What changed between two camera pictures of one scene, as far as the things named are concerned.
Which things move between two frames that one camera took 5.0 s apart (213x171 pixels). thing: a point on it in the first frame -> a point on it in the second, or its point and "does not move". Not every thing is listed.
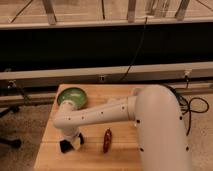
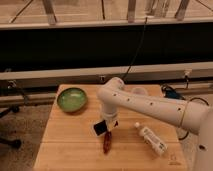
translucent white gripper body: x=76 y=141 -> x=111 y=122
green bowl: x=74 y=94 does not move
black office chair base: x=16 y=143 does not move
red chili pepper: x=107 y=140 does not move
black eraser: x=65 y=146 -> x=100 y=128
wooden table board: x=125 y=152 does not move
